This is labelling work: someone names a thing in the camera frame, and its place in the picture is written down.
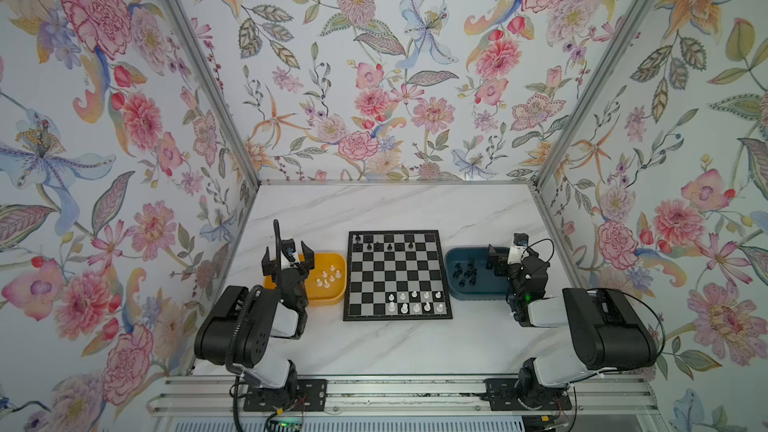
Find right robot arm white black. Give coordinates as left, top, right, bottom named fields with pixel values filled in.
left=487, top=245, right=661, bottom=396

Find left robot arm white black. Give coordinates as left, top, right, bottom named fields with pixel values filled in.
left=194, top=239, right=315, bottom=395

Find black chess pieces in tray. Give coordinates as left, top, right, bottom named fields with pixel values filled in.
left=452, top=260, right=478, bottom=288

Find white chess pieces in tray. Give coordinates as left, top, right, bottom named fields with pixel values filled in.
left=315, top=269, right=344, bottom=289

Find black chess pieces on board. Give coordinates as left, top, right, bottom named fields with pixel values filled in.
left=349, top=232, right=416, bottom=252

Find black white chess board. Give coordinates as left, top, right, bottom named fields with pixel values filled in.
left=343, top=230, right=453, bottom=322

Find white chess pieces on board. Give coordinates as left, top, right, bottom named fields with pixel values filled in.
left=384, top=291, right=450, bottom=317

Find yellow plastic tray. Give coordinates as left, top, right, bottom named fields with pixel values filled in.
left=261, top=252, right=347, bottom=309

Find dark teal plastic tray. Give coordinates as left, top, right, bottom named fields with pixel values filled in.
left=444, top=247, right=508, bottom=301

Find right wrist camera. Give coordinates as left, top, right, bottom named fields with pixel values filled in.
left=507, top=232, right=529, bottom=265

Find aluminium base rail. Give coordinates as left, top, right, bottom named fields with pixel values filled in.
left=146, top=374, right=661, bottom=418

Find left aluminium corner post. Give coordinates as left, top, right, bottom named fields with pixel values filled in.
left=160, top=0, right=260, bottom=191

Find aluminium corner post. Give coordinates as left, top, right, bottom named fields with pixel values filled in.
left=160, top=0, right=260, bottom=191
left=533, top=0, right=653, bottom=191

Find right aluminium corner post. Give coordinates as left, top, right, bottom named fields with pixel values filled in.
left=533, top=0, right=653, bottom=191

